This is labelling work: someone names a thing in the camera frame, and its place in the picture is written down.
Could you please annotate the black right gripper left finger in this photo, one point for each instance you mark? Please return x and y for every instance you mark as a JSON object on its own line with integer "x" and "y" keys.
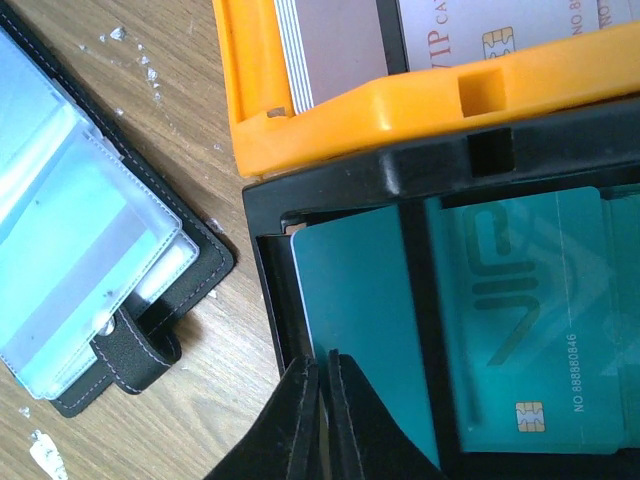
{"x": 283, "y": 442}

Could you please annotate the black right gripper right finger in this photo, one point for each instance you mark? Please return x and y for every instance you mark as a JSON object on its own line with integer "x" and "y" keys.
{"x": 364, "y": 440}

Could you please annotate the teal vip card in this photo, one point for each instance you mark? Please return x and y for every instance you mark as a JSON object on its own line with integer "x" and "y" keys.
{"x": 357, "y": 299}
{"x": 82, "y": 243}

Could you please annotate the black leather card holder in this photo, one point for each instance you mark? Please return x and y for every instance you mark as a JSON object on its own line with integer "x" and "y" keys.
{"x": 43, "y": 109}

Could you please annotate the white pink vip card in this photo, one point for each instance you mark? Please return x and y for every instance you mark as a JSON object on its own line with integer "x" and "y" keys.
{"x": 443, "y": 34}

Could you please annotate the black bin with teal cards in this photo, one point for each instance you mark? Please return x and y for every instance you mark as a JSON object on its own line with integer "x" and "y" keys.
{"x": 594, "y": 146}

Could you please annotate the teal card stack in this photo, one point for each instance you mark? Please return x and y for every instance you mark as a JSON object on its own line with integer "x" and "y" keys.
{"x": 540, "y": 310}

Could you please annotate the white pink card stack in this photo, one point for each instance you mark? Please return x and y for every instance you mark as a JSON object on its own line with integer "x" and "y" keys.
{"x": 331, "y": 47}

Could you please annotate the yellow plastic bin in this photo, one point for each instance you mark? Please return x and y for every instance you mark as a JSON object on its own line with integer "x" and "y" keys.
{"x": 269, "y": 137}

